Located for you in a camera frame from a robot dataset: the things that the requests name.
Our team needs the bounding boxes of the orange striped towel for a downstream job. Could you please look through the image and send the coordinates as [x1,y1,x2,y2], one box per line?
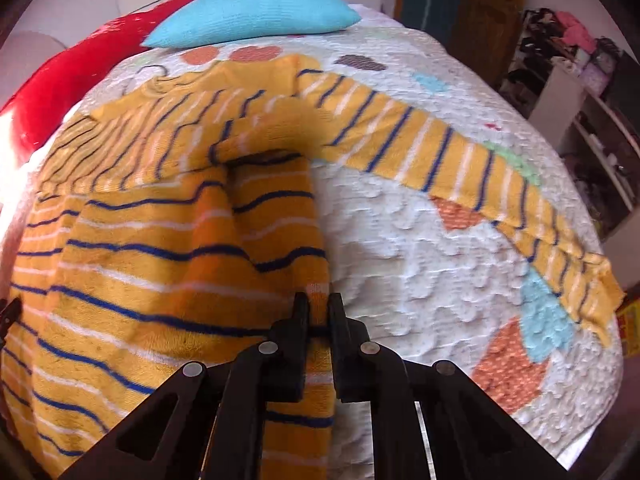
[0,54,626,480]

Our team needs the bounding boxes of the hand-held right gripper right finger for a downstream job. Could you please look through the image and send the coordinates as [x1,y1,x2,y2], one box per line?
[327,292,572,480]

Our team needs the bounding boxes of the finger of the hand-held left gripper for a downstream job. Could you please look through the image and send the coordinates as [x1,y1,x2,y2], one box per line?
[0,297,24,351]

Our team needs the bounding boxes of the white shelf unit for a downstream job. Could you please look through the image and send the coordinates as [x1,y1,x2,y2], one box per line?
[500,7,640,241]

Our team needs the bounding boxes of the pink clothes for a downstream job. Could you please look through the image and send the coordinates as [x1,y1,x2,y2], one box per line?
[554,10,598,55]

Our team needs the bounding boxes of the round white headboard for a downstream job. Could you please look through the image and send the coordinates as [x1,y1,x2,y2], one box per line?
[0,30,68,111]

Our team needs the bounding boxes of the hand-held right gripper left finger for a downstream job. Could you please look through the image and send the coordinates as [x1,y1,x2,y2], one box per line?
[57,291,311,480]

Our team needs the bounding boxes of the red blanket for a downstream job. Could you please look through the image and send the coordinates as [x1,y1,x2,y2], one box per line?
[0,0,201,153]

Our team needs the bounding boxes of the yellow box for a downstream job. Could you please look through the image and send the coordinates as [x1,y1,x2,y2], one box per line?
[616,299,640,347]

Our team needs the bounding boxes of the heart print quilted bedspread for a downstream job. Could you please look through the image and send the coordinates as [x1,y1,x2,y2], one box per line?
[27,2,627,466]

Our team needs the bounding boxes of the blue knitted pillow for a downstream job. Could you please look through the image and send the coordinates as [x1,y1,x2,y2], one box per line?
[142,0,363,50]

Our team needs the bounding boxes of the brown wooden door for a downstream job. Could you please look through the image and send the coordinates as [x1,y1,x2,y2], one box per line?
[447,0,532,53]

